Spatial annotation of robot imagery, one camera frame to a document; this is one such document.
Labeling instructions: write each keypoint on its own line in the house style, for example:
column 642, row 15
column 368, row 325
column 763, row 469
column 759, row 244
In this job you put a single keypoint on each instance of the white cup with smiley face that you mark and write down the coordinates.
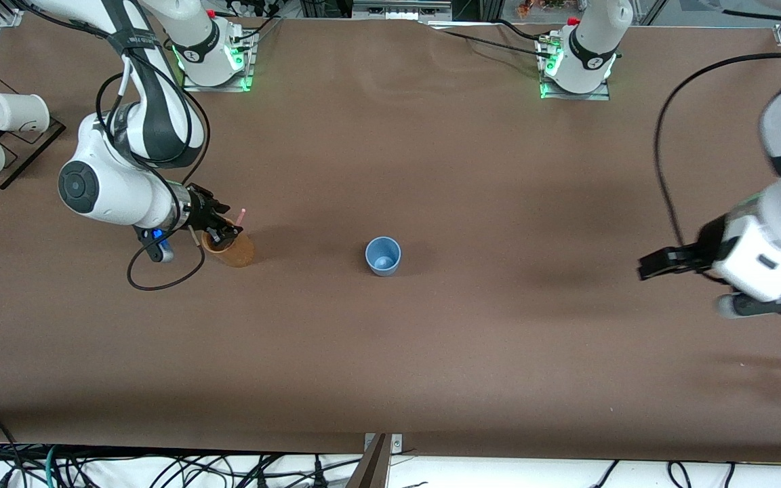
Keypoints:
column 14, row 112

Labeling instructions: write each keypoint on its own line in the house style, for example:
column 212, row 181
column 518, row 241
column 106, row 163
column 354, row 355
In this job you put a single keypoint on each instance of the black cup rack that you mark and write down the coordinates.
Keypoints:
column 32, row 154

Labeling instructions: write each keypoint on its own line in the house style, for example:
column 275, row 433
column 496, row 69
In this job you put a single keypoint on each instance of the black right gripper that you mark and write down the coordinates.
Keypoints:
column 199, row 209

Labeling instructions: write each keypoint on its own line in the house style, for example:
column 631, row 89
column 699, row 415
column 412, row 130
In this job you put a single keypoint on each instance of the blue cup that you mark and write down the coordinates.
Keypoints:
column 384, row 261

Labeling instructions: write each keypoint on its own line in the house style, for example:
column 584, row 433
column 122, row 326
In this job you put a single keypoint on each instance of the power strip with plugs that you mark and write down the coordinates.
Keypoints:
column 251, row 8

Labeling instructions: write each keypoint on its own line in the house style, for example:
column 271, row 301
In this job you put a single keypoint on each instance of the pink chopstick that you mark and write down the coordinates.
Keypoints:
column 241, row 215

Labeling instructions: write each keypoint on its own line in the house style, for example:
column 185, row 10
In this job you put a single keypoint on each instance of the dark metal post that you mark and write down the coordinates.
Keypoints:
column 370, row 468

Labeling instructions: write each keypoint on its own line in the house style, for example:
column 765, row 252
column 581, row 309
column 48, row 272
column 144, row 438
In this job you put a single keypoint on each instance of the brown cylindrical cup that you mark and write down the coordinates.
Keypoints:
column 241, row 256

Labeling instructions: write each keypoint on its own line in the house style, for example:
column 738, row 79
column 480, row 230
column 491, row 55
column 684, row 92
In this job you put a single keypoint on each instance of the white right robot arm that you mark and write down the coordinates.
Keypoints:
column 112, row 190

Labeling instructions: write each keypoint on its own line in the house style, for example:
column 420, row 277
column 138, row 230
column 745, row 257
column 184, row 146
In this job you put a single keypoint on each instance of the metal table bracket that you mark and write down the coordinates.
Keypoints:
column 396, row 444

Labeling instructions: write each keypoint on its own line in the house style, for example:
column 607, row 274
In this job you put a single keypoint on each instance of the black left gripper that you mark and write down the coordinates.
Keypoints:
column 706, row 247

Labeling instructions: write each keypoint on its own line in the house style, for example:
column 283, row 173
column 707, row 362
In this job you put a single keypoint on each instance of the grey metal device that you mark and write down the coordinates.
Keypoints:
column 401, row 9

